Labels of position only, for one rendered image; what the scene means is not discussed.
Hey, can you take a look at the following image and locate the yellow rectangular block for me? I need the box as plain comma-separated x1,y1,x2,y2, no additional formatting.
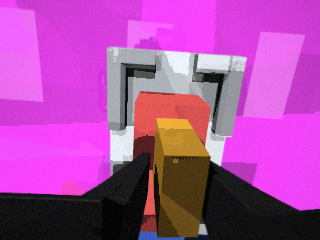
152,118,211,238

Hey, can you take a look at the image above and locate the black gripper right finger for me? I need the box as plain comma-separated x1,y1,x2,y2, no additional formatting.
201,160,320,240

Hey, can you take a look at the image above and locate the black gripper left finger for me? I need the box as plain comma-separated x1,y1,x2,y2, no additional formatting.
0,152,150,240

